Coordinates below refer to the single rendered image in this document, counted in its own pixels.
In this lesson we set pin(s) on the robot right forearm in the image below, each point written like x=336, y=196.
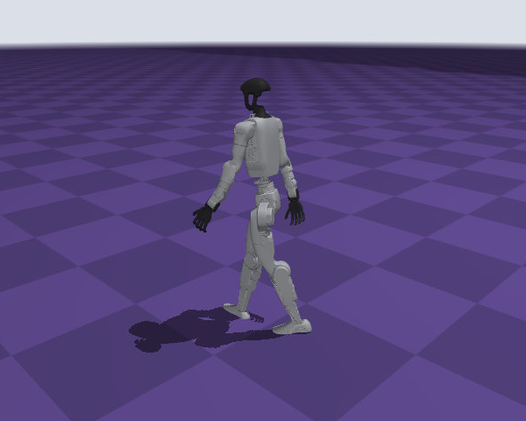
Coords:
x=288, y=178

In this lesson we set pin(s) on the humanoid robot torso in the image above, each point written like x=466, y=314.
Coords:
x=262, y=159

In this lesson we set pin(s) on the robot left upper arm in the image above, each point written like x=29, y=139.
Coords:
x=243, y=131

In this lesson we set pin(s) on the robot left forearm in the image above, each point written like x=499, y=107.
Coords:
x=226, y=180

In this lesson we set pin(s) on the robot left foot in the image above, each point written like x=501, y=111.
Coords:
x=289, y=327

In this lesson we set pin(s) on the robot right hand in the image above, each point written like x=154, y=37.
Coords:
x=295, y=207

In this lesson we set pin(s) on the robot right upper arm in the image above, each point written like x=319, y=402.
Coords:
x=283, y=153

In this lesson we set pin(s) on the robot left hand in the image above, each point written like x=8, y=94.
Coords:
x=204, y=215

